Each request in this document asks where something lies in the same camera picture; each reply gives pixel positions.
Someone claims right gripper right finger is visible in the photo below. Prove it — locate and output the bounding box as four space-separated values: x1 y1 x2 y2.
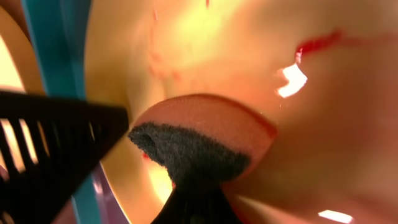
152 187 243 224

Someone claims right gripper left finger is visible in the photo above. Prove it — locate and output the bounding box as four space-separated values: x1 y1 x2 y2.
1 91 129 223

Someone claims pink sponge black scourer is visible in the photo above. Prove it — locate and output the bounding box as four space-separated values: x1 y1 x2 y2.
128 94 277 188

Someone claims yellow plate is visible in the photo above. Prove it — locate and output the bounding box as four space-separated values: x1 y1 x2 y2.
85 0 397 223

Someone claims teal plastic tray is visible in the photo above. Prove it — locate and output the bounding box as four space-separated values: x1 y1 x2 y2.
20 0 131 224

